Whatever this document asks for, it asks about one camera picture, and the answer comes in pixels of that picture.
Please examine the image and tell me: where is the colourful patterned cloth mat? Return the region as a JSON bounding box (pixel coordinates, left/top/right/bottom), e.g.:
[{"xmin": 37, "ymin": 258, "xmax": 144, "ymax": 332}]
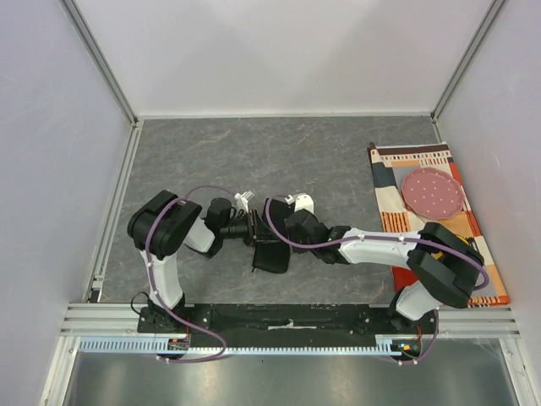
[{"xmin": 368, "ymin": 143, "xmax": 511, "ymax": 307}]

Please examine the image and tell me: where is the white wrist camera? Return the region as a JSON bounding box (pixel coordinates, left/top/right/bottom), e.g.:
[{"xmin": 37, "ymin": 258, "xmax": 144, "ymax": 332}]
[
  {"xmin": 284, "ymin": 193, "xmax": 314, "ymax": 214},
  {"xmin": 233, "ymin": 191, "xmax": 254, "ymax": 213}
]

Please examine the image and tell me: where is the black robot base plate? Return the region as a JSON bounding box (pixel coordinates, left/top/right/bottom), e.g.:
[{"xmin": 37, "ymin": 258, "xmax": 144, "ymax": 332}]
[{"xmin": 137, "ymin": 304, "xmax": 436, "ymax": 337}]

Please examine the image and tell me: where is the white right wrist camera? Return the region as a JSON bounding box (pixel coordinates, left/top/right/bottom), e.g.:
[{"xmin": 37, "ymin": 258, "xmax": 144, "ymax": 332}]
[{"xmin": 284, "ymin": 193, "xmax": 314, "ymax": 214}]

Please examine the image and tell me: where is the pink dotted plate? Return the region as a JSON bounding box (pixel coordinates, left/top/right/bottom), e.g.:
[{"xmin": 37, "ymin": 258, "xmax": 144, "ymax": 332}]
[{"xmin": 401, "ymin": 167, "xmax": 465, "ymax": 221}]

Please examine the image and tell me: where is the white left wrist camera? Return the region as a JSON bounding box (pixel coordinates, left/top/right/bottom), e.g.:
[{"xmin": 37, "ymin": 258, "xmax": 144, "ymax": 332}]
[{"xmin": 233, "ymin": 191, "xmax": 254, "ymax": 213}]

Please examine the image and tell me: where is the black zip tool case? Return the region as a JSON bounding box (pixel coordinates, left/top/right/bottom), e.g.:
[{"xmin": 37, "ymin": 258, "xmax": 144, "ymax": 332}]
[{"xmin": 252, "ymin": 198, "xmax": 293, "ymax": 274}]

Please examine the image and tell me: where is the aluminium frame post left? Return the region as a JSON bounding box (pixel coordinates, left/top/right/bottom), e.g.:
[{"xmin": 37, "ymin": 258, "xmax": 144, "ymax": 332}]
[{"xmin": 59, "ymin": 0, "xmax": 139, "ymax": 126}]

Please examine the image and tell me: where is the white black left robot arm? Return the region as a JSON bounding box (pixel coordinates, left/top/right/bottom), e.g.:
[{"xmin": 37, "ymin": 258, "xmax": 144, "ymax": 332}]
[{"xmin": 127, "ymin": 189, "xmax": 290, "ymax": 332}]

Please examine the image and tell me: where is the yellow plastic bowl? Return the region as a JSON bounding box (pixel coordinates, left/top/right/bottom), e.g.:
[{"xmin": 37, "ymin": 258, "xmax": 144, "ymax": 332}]
[{"xmin": 436, "ymin": 234, "xmax": 470, "ymax": 255}]

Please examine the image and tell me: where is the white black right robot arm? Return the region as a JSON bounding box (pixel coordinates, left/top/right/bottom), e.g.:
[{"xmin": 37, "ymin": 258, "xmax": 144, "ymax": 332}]
[{"xmin": 285, "ymin": 209, "xmax": 489, "ymax": 333}]

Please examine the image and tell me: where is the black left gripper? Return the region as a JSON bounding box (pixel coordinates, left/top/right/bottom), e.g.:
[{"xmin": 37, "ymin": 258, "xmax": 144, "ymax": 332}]
[{"xmin": 221, "ymin": 209, "xmax": 281, "ymax": 247}]

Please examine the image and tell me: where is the aluminium frame post right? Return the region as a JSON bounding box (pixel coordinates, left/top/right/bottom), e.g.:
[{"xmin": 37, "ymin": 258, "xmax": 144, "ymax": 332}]
[{"xmin": 430, "ymin": 0, "xmax": 508, "ymax": 124}]

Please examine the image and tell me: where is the aluminium frame post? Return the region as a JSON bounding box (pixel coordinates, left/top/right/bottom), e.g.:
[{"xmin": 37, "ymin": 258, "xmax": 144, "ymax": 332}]
[
  {"xmin": 430, "ymin": 0, "xmax": 508, "ymax": 124},
  {"xmin": 59, "ymin": 0, "xmax": 139, "ymax": 126}
]

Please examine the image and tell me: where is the light blue cable duct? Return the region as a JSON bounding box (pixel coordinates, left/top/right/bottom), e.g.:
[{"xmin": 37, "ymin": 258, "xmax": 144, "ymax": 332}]
[{"xmin": 78, "ymin": 337, "xmax": 414, "ymax": 356}]

